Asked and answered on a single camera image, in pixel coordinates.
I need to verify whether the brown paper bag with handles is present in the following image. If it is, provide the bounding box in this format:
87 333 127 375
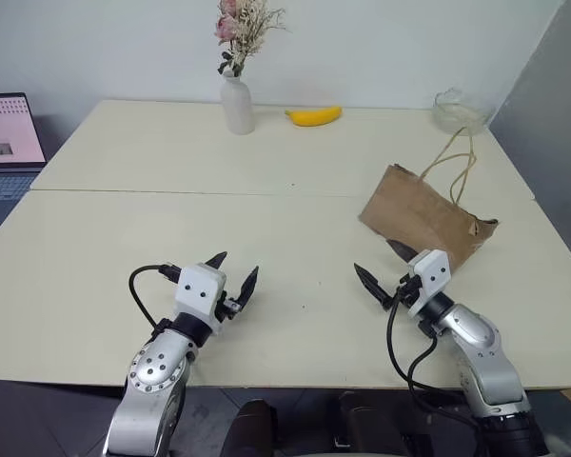
358 124 500 278

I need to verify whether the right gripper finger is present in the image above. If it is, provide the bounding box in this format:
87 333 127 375
353 262 395 313
384 239 419 265

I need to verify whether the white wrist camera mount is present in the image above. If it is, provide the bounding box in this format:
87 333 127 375
174 263 228 334
406 248 454 319

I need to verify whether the open laptop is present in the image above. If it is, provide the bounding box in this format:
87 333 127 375
0 91 47 234

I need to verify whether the yellow banana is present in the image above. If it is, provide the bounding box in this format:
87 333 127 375
285 106 344 129

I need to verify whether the clear glass bowl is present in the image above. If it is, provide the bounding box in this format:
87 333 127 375
432 87 497 138

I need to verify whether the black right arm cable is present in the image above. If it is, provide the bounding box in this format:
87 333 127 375
385 285 486 429

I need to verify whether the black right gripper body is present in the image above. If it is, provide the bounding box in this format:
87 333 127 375
391 272 422 309

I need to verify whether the white ceramic vase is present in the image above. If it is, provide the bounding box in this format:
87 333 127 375
219 74 256 137

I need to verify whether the dried flower bouquet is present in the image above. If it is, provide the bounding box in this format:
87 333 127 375
213 0 292 78

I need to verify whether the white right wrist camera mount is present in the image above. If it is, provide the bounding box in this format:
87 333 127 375
406 248 454 319

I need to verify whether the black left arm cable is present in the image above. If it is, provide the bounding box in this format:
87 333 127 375
128 262 183 335

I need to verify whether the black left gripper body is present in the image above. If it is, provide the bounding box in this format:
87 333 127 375
214 289 243 327

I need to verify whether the dark rounded shape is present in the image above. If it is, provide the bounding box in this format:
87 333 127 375
220 398 281 457
334 389 413 457

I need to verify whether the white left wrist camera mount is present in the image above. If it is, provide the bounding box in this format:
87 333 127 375
174 263 228 334

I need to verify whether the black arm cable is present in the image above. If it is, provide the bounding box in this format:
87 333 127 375
128 262 183 335
385 285 486 429

